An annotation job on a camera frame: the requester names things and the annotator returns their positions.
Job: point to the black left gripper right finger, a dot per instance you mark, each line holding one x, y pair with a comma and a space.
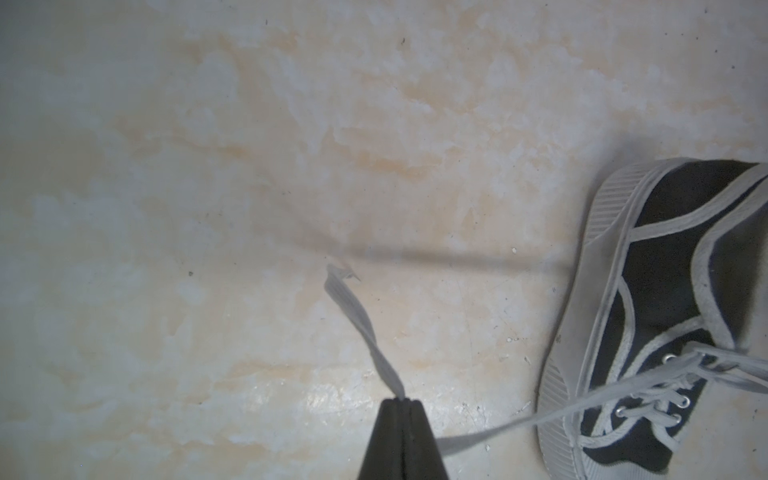
422, 459

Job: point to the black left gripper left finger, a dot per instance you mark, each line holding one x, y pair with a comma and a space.
383, 459

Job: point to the black white canvas sneaker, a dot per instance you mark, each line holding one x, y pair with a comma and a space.
674, 252

